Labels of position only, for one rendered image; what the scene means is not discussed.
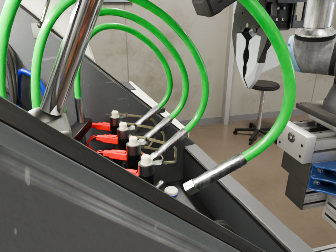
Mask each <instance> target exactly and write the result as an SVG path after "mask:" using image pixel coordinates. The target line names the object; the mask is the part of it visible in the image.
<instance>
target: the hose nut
mask: <svg viewBox="0 0 336 252"><path fill-rule="evenodd" d="M183 186H184V189H185V191H186V193H187V194H188V195H189V196H192V195H194V194H196V193H197V192H199V191H200V190H198V189H197V188H196V187H195V185H194V179H192V180H190V181H189V182H187V183H185V184H183Z"/></svg>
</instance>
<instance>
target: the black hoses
mask: <svg viewBox="0 0 336 252"><path fill-rule="evenodd" d="M7 59H8V60H6V76H7V80H8V86H9V89H8V88H7V87H6V93H7V94H8V95H10V102H12V103H13V104H15V105H17V106H19V105H20V106H21V108H22V109H24V110H25V111H27V107H26V105H25V104H24V102H23V101H22V100H21V99H20V98H19V75H18V71H19V65H18V60H17V56H16V54H15V51H14V50H13V48H12V47H11V45H10V44H8V51H7Z"/></svg>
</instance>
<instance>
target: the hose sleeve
mask: <svg viewBox="0 0 336 252"><path fill-rule="evenodd" d="M247 164H248V162H247V160H246V159H245V157H244V155H243V153H239V154H237V155H235V156H233V157H232V158H230V159H228V160H227V161H225V162H223V163H221V164H219V165H218V166H216V167H214V168H212V169H211V170H209V171H207V172H205V173H204V174H201V175H200V176H198V177H197V178H195V179H194V180H193V183H194V185H195V187H196V188H197V189H198V190H202V189H204V188H205V187H208V186H209V185H212V184H213V183H214V182H216V181H218V180H220V179H222V178H223V177H225V176H227V175H229V174H231V173H233V172H235V171H237V170H238V169H241V168H242V167H243V166H245V165H247Z"/></svg>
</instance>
